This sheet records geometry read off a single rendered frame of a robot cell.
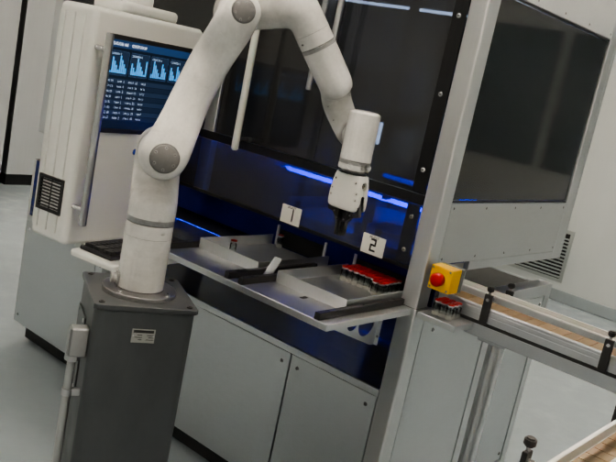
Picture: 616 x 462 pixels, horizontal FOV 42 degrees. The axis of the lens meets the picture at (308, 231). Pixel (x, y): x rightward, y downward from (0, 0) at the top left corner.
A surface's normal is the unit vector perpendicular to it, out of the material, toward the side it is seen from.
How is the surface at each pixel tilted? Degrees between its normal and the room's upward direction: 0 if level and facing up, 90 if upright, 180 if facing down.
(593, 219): 90
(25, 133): 90
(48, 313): 90
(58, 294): 90
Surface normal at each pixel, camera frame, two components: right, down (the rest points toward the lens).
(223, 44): -0.11, 0.72
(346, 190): -0.58, 0.06
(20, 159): 0.75, 0.28
